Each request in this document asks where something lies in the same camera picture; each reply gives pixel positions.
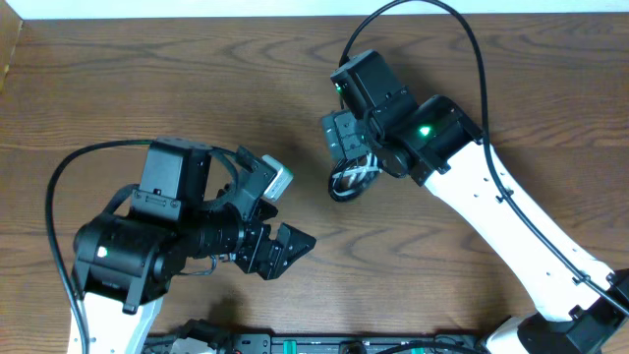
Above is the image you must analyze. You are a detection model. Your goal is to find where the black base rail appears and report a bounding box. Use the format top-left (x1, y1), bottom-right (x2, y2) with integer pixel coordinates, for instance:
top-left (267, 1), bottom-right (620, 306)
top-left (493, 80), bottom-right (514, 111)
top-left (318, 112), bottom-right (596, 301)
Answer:
top-left (142, 320), bottom-right (486, 354)

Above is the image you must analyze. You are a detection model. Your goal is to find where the white cable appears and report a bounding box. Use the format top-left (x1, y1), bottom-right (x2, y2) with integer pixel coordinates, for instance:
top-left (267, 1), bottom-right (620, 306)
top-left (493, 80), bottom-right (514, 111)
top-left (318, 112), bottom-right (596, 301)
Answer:
top-left (331, 152), bottom-right (380, 196)

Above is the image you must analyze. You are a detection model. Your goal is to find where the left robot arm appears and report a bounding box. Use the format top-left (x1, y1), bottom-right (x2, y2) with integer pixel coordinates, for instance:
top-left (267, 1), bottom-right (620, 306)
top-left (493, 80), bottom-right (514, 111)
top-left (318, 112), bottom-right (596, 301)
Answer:
top-left (68, 138), bottom-right (315, 353)

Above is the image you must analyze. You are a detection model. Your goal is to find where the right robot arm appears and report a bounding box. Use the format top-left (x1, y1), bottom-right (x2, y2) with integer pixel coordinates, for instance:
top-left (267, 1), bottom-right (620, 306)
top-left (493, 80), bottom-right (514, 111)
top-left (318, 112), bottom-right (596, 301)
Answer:
top-left (323, 50), bottom-right (628, 353)

